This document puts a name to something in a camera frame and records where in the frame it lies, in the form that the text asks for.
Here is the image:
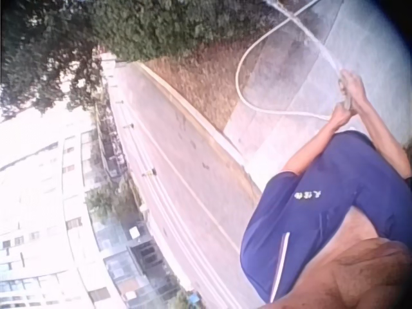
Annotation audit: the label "person's right hand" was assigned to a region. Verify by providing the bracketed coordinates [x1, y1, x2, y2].
[337, 68, 368, 107]

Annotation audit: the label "small roadside tree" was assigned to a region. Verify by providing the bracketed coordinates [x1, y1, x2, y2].
[84, 180, 136, 223]

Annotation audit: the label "person's left hand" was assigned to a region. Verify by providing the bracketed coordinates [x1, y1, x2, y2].
[328, 101, 357, 130]

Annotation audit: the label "concrete curb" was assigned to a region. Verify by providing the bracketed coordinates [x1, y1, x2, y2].
[135, 61, 262, 203]

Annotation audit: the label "white multi-storey building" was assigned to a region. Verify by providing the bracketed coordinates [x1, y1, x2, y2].
[0, 106, 129, 309]

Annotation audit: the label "green hedge and trees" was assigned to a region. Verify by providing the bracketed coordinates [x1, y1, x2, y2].
[0, 0, 287, 115]

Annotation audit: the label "white garden hose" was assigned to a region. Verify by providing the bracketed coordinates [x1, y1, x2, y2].
[235, 0, 355, 122]

